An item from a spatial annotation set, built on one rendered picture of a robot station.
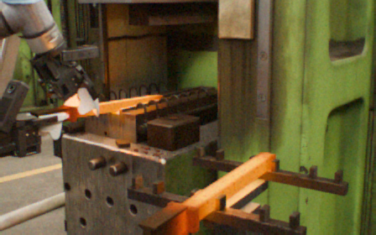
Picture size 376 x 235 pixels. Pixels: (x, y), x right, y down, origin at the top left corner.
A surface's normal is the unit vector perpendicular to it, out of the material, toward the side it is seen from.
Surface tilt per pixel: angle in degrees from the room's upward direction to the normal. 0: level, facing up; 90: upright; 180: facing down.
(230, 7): 90
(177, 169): 90
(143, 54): 90
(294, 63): 90
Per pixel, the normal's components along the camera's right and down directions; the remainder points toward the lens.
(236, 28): -0.62, 0.18
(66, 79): 0.79, 0.12
